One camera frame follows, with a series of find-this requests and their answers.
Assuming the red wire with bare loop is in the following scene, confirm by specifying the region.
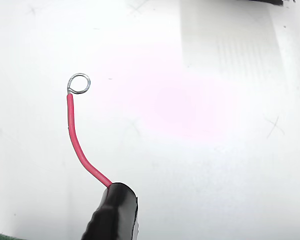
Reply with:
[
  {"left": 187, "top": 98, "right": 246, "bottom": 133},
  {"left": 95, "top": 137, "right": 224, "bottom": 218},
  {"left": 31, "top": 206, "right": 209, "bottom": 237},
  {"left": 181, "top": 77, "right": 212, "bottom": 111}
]
[{"left": 66, "top": 72, "right": 113, "bottom": 188}]

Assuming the large green sponge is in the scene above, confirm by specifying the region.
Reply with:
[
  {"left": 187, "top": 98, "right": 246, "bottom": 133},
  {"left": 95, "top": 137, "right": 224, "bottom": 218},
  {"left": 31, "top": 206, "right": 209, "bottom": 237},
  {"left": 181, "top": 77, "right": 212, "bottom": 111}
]
[{"left": 0, "top": 230, "right": 17, "bottom": 240}]

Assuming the black plastic device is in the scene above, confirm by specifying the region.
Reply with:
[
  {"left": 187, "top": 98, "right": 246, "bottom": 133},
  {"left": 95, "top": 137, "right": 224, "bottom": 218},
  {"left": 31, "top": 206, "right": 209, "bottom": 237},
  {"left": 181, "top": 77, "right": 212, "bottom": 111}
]
[{"left": 229, "top": 0, "right": 297, "bottom": 7}]

